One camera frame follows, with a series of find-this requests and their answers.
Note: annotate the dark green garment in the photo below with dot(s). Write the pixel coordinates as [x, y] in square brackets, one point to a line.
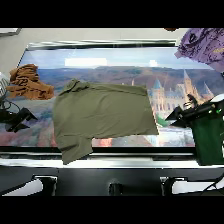
[210, 140]

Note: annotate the silver frame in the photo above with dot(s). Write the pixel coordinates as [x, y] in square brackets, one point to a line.
[133, 163]

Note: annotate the brown garment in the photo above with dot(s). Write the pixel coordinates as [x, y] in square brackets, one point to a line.
[28, 83]

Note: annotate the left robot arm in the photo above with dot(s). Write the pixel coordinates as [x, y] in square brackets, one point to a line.
[18, 120]

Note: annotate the olive green T-shirt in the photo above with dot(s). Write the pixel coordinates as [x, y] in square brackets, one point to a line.
[103, 113]

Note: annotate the purple printed garment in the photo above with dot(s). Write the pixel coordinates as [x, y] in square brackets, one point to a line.
[203, 46]

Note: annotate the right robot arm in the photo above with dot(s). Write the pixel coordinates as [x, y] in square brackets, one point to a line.
[186, 115]

